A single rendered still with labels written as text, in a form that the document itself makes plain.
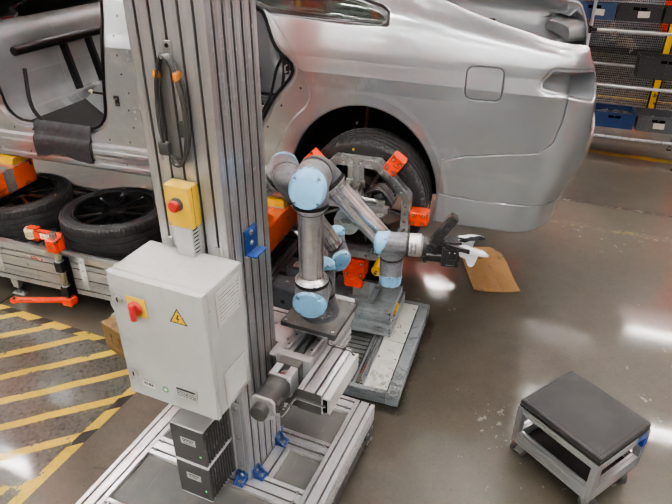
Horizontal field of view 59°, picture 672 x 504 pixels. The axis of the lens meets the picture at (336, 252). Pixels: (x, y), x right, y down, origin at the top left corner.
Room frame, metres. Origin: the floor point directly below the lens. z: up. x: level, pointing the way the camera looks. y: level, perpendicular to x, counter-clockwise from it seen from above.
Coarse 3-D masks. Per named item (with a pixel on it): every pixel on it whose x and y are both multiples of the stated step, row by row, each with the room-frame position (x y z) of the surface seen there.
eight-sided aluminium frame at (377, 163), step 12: (336, 156) 2.67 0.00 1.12; (348, 156) 2.69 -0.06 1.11; (360, 156) 2.67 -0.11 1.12; (372, 168) 2.61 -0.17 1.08; (396, 180) 2.58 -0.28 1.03; (396, 192) 2.57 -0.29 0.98; (408, 192) 2.58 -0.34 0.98; (408, 204) 2.55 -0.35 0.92; (408, 216) 2.55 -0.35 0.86; (408, 228) 2.59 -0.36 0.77; (360, 252) 2.62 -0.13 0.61
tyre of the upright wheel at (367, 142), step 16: (368, 128) 2.93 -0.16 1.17; (336, 144) 2.76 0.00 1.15; (352, 144) 2.73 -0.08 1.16; (368, 144) 2.71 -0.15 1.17; (384, 144) 2.72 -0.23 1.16; (400, 144) 2.80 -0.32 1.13; (416, 160) 2.76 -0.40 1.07; (400, 176) 2.65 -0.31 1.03; (416, 176) 2.64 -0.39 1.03; (416, 192) 2.62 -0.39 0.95
